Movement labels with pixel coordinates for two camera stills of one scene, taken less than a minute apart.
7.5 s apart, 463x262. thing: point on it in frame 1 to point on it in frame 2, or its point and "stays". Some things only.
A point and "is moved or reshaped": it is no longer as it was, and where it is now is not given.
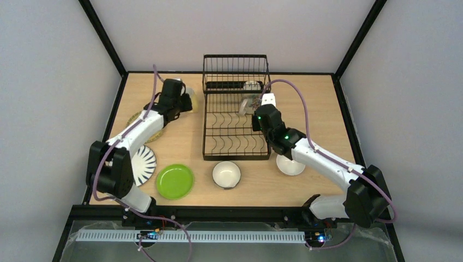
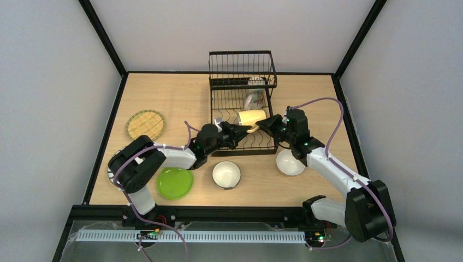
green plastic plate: x=175 y=182 stays
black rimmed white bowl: x=226 y=174 stays
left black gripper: x=185 y=102 to x=227 y=136
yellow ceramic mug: x=190 y=91 to x=249 y=118
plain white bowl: x=288 y=166 stays
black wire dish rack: x=232 y=84 is moved or reshaped
